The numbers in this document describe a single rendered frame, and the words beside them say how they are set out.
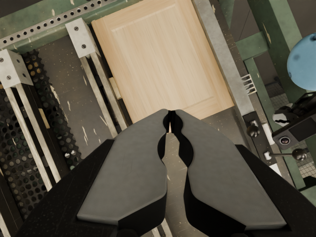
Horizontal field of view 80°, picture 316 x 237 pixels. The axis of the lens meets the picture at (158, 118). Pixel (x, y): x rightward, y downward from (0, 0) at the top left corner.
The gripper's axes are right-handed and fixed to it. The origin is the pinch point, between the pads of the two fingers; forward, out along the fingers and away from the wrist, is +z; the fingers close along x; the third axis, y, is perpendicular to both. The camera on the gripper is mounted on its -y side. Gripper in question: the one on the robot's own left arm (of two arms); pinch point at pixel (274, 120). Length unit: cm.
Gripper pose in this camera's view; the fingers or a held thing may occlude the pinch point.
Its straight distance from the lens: 70.3
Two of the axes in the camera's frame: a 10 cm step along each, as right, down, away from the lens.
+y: 7.4, -6.8, 0.0
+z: 0.0, -0.1, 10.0
